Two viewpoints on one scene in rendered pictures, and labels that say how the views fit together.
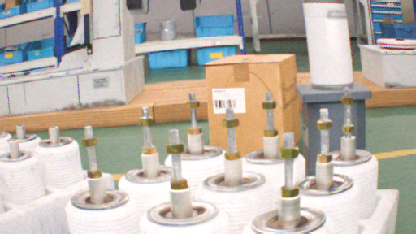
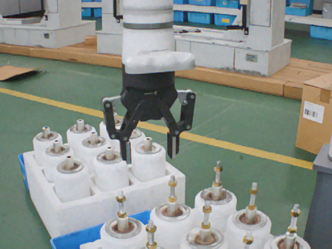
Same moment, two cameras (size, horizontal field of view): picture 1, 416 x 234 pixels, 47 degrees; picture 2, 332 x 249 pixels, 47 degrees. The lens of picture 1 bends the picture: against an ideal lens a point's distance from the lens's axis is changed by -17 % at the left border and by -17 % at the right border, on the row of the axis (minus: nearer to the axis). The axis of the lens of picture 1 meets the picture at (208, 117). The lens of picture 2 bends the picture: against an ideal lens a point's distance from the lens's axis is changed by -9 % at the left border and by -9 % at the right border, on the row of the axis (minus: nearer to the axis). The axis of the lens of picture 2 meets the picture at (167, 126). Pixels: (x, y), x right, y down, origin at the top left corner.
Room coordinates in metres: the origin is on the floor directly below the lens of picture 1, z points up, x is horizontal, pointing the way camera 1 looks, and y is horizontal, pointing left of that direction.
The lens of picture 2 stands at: (0.06, -0.27, 0.74)
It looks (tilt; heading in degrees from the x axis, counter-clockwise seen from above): 22 degrees down; 29
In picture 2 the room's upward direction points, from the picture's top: straight up
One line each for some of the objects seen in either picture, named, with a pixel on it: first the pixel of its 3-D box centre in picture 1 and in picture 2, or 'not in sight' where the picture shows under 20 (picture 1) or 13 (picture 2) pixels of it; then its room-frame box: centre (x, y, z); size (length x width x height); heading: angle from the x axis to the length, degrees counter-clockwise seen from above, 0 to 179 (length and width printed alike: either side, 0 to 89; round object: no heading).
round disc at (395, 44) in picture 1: (400, 43); not in sight; (2.69, -1.10, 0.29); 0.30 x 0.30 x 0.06
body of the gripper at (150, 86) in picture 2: not in sight; (148, 87); (0.55, 0.03, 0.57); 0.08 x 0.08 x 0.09
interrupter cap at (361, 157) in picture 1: (348, 158); (288, 246); (0.69, -0.19, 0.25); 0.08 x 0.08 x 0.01
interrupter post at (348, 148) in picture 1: (348, 149); (289, 240); (0.69, -0.19, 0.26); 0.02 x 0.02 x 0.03
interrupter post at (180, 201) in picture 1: (180, 202); not in sight; (0.55, 0.03, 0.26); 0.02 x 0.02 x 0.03
